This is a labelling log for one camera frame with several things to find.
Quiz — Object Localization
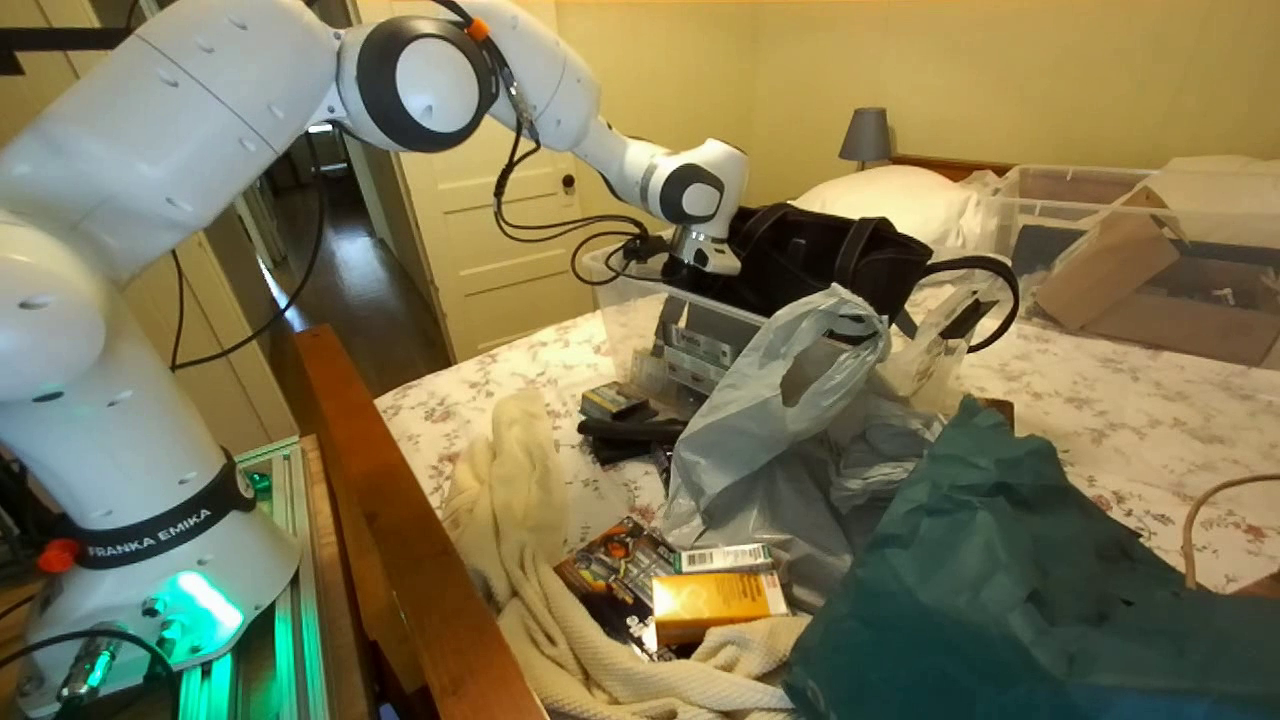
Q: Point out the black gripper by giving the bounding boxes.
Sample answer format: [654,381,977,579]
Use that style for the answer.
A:
[656,243,738,292]

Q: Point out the clear plastic container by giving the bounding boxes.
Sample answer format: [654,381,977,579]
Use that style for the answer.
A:
[581,206,1023,411]

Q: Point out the wooden bed footboard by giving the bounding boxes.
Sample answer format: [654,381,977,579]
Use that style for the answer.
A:
[272,319,545,720]

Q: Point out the black handbag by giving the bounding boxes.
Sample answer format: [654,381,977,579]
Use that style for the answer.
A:
[704,198,1030,355]

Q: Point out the small grey black packet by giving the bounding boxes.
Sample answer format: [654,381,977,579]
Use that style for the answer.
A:
[576,381,656,424]

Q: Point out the grey plastic bag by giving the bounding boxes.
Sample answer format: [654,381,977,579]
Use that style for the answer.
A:
[656,281,938,613]

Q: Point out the black remote-like device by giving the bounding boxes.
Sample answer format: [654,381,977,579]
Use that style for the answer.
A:
[573,403,691,466]

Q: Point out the white panel door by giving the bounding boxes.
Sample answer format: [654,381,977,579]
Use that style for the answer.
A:
[352,0,617,359]

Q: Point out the grey lamp shade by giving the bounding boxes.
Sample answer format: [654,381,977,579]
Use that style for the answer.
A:
[836,102,899,173]

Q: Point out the white pillow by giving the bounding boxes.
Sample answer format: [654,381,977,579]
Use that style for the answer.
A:
[787,158,1004,257]

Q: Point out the cream towel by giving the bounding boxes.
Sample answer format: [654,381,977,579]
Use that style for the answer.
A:
[445,384,816,720]

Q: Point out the wooden headboard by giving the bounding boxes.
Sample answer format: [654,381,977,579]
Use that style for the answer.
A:
[890,152,1018,185]

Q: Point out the flat white carton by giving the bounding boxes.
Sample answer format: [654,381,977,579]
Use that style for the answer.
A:
[673,536,777,577]

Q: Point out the colourful snack packets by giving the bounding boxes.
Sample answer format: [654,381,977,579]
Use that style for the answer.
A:
[553,511,683,655]

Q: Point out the gold yellow box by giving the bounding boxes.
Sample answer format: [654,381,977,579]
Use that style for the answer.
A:
[648,569,793,655]

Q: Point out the large clear storage bin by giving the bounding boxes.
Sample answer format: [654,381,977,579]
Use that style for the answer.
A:
[993,152,1280,370]

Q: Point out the brown cardboard box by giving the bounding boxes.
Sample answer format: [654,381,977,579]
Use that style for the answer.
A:
[1031,213,1280,370]

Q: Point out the teal fabric bag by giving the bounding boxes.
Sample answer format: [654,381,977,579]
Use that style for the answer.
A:
[782,393,1280,720]

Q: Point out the floral bedspread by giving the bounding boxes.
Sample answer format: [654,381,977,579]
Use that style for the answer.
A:
[374,295,1280,603]

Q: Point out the green lit robot platform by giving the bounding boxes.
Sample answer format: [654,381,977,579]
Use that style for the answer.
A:
[174,435,337,720]

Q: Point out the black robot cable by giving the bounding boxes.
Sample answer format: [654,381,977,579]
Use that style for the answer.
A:
[487,76,673,292]

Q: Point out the thin cable loop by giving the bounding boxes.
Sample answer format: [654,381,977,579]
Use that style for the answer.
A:
[1181,473,1280,591]

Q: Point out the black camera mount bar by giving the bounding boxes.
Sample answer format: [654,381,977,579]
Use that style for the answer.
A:
[0,24,131,76]

